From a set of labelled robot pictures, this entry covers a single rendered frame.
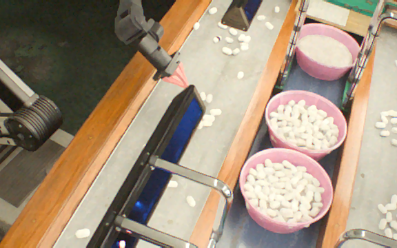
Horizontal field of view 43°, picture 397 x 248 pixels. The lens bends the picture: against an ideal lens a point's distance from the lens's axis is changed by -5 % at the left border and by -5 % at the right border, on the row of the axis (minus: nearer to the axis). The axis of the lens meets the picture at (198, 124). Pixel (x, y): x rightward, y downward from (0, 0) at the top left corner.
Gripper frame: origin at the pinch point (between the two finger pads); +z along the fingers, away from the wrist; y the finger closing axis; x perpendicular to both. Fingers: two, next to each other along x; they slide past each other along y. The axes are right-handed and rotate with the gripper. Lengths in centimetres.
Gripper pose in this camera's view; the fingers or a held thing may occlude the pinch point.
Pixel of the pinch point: (185, 85)
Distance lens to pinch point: 157.4
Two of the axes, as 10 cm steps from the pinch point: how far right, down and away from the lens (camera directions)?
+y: 3.2, -6.6, 6.8
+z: 6.6, 6.7, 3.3
